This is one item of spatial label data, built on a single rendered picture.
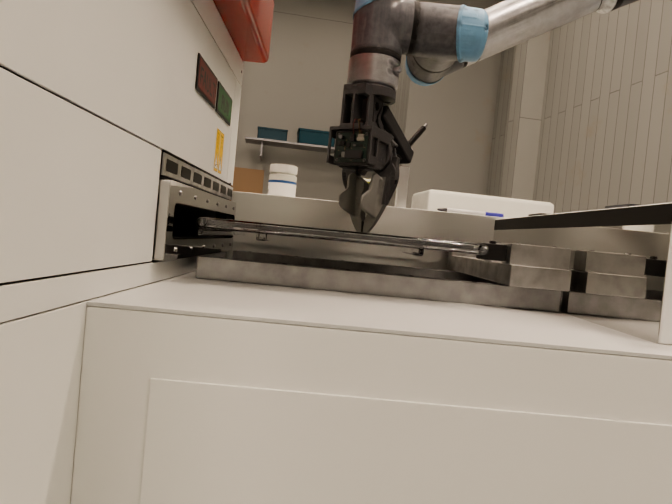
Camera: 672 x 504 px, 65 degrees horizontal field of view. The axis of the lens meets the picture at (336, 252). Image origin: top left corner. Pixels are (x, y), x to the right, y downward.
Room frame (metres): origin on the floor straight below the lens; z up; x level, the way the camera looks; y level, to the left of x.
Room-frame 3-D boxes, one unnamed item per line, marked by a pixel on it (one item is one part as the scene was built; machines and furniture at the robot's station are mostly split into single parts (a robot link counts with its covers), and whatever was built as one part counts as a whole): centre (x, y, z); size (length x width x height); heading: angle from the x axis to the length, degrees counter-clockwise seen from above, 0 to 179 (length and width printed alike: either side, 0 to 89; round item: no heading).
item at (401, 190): (1.10, -0.11, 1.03); 0.06 x 0.04 x 0.13; 91
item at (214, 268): (0.73, -0.06, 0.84); 0.50 x 0.02 x 0.03; 91
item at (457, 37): (0.81, -0.13, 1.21); 0.11 x 0.11 x 0.08; 1
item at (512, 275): (0.87, -0.27, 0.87); 0.36 x 0.08 x 0.03; 1
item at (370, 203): (0.78, -0.04, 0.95); 0.06 x 0.03 x 0.09; 148
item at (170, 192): (0.83, 0.21, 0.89); 0.44 x 0.02 x 0.10; 1
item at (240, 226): (0.67, -0.01, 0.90); 0.37 x 0.01 x 0.01; 91
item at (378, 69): (0.79, -0.03, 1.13); 0.08 x 0.08 x 0.05
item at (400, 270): (1.00, -0.06, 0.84); 0.50 x 0.02 x 0.03; 91
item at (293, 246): (1.24, -0.09, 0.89); 0.62 x 0.35 x 0.14; 91
